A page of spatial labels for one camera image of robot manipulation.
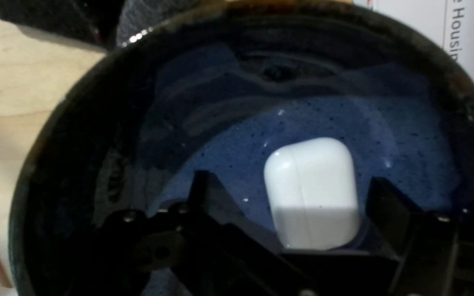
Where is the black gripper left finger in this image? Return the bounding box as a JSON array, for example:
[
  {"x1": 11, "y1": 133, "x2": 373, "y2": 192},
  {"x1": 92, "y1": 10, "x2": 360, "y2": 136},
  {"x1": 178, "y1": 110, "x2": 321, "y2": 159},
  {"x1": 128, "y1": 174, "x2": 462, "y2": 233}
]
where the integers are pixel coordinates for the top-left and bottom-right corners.
[{"x1": 184, "y1": 169, "x2": 304, "y2": 296}]

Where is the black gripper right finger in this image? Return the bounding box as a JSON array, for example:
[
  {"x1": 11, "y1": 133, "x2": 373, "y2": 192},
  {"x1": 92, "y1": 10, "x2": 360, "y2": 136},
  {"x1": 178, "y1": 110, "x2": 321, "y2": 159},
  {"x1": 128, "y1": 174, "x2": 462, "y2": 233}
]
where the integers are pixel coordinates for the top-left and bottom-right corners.
[{"x1": 365, "y1": 176, "x2": 461, "y2": 296}]

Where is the white earbuds case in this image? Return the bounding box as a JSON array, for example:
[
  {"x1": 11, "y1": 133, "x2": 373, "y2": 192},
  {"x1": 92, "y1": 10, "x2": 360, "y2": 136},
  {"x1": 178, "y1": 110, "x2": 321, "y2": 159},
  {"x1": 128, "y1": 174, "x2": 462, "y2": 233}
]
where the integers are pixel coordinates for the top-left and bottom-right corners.
[{"x1": 261, "y1": 136, "x2": 362, "y2": 251}]

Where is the dark blue ceramic bowl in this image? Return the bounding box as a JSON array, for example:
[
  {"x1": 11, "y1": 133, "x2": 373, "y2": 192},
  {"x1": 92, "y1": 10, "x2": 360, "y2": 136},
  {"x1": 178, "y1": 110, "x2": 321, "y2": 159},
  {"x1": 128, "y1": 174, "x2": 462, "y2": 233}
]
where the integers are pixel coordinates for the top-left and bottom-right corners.
[{"x1": 6, "y1": 0, "x2": 474, "y2": 296}]

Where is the white printed box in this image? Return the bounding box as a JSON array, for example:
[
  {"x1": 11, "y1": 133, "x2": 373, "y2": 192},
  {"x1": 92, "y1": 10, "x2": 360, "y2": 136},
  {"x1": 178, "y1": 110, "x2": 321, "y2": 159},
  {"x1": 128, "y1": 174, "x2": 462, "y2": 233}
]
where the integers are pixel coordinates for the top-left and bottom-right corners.
[{"x1": 357, "y1": 0, "x2": 474, "y2": 84}]

